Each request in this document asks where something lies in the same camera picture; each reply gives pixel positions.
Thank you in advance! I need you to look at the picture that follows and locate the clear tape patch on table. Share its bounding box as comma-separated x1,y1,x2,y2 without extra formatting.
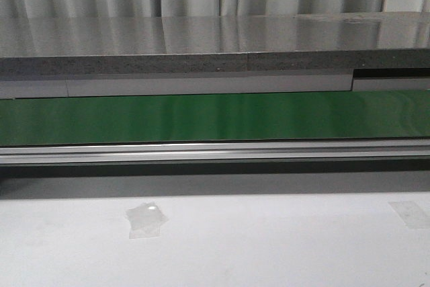
126,202,168,239

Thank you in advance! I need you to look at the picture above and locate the green conveyor belt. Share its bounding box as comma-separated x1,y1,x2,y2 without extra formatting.
1,90,429,147

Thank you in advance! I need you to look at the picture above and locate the grey speckled countertop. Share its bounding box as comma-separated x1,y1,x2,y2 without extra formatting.
1,12,429,79

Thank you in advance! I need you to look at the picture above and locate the white rear conveyor guard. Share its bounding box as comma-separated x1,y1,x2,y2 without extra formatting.
1,68,429,99

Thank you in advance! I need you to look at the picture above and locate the clear tape strip right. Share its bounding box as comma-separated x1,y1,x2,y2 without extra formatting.
389,201,429,229

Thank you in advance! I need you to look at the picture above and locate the aluminium conveyor side rail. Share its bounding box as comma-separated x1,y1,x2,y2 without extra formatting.
1,138,429,165

